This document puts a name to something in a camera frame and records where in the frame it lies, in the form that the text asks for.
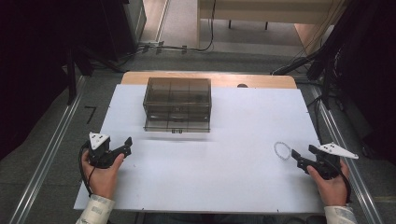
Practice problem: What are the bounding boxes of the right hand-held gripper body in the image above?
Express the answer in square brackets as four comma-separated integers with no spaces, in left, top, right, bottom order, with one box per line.
[314,142,360,181]

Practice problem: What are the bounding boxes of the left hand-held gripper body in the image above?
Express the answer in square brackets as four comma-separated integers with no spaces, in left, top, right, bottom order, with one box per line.
[87,132,115,170]

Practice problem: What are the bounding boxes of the white bead bracelet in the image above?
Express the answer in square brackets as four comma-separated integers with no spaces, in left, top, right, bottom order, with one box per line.
[273,141,292,161]

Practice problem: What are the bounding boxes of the tinted transparent drawer box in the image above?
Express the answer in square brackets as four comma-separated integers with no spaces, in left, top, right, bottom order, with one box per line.
[142,77,213,134]

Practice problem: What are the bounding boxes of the person's left hand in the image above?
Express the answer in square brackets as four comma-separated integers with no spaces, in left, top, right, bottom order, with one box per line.
[80,149,126,201]

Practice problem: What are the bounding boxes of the person's right hand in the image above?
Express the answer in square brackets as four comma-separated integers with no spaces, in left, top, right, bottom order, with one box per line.
[306,160,351,207]

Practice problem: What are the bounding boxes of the white board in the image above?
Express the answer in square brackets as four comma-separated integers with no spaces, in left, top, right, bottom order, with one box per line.
[73,83,325,215]

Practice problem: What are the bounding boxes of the black metal stand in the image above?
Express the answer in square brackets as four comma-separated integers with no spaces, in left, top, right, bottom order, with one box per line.
[64,43,127,106]
[270,18,353,110]

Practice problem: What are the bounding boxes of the wooden table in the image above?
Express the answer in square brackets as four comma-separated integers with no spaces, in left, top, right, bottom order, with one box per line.
[120,71,298,90]

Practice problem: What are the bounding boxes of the dark curtain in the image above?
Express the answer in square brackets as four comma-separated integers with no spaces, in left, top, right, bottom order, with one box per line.
[0,0,104,161]
[330,0,396,166]

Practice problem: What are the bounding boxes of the dark cabinet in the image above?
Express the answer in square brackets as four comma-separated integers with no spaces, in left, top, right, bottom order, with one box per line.
[98,0,148,63]

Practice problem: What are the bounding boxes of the light wooden bench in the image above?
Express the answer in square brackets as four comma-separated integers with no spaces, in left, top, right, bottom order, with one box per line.
[196,0,347,56]

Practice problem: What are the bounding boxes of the metal floor rail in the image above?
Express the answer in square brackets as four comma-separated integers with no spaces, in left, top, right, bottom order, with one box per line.
[310,85,385,224]
[7,75,88,224]

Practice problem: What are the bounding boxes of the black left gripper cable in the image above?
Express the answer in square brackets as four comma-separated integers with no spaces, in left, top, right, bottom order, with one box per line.
[78,140,96,198]

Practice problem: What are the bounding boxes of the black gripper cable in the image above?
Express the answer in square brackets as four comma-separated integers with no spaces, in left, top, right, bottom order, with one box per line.
[78,140,96,198]
[329,158,353,204]

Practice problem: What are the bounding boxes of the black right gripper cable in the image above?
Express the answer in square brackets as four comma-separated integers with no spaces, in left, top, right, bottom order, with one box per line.
[329,158,353,204]

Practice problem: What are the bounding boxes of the black hanging cable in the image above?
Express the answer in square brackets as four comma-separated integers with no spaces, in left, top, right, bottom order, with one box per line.
[162,0,218,53]

